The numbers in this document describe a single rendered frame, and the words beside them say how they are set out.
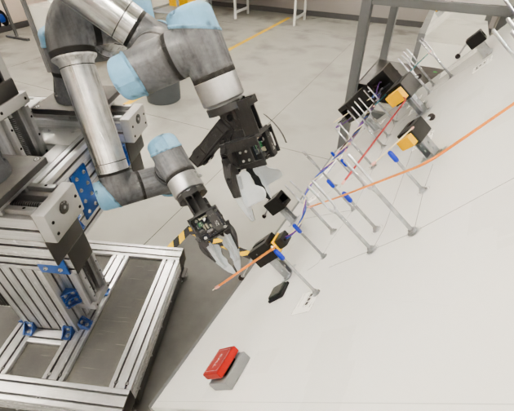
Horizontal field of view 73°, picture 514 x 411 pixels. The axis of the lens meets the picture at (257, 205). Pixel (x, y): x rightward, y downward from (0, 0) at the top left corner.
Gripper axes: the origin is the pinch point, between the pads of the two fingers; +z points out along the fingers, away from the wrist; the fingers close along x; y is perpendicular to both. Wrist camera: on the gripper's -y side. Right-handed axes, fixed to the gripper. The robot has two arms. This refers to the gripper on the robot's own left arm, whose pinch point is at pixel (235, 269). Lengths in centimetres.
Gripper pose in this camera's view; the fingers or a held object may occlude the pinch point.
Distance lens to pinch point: 80.6
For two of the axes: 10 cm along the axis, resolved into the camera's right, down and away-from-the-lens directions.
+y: 0.1, -2.1, -9.8
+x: 8.6, -5.0, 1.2
